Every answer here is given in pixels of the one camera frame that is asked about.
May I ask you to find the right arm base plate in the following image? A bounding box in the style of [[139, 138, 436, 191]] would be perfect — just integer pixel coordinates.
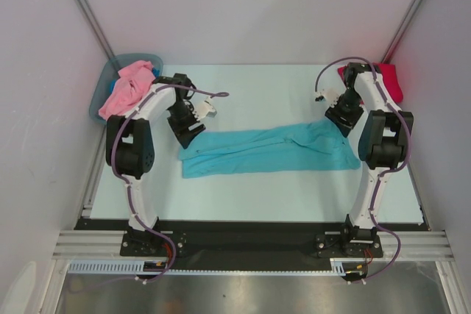
[[314, 226, 383, 259]]

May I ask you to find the corner aluminium post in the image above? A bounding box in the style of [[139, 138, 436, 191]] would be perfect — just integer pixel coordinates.
[[74, 0, 115, 60], [381, 0, 425, 63]]

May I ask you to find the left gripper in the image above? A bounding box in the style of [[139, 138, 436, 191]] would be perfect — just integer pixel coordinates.
[[167, 101, 205, 149]]

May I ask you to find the turquoise t shirt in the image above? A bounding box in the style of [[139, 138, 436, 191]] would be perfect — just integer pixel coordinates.
[[178, 119, 361, 179]]

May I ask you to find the folded red t shirt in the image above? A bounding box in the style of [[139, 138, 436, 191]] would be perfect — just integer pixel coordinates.
[[337, 63, 405, 104]]

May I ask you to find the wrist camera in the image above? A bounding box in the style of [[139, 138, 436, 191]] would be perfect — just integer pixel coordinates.
[[314, 88, 340, 107], [194, 96, 217, 121]]

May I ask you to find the blue plastic basket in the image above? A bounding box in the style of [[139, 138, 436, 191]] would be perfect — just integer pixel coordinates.
[[89, 53, 163, 125]]

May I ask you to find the pink t shirt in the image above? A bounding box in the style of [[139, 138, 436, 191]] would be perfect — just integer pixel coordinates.
[[98, 60, 155, 121]]

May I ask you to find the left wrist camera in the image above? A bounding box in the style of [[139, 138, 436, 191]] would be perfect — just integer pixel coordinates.
[[194, 96, 217, 121]]

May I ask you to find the right corner aluminium post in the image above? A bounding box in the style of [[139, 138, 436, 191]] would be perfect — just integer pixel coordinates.
[[381, 0, 425, 63]]

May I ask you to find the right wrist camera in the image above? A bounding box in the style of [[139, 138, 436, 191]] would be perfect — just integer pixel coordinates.
[[314, 88, 340, 107]]

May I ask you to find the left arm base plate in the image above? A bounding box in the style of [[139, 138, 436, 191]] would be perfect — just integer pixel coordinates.
[[119, 221, 188, 258]]

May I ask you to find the left corner aluminium post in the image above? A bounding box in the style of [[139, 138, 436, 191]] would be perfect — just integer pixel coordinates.
[[74, 0, 115, 60]]

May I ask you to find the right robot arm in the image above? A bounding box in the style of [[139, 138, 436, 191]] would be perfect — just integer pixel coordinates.
[[322, 63, 414, 256]]

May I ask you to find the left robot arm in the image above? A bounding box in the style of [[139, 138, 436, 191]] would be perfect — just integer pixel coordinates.
[[105, 74, 205, 255]]

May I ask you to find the aluminium front rail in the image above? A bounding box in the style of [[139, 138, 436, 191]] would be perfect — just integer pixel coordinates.
[[52, 230, 454, 262]]

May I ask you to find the left slotted cable duct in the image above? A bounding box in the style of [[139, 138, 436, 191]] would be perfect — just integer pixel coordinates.
[[68, 260, 167, 275]]

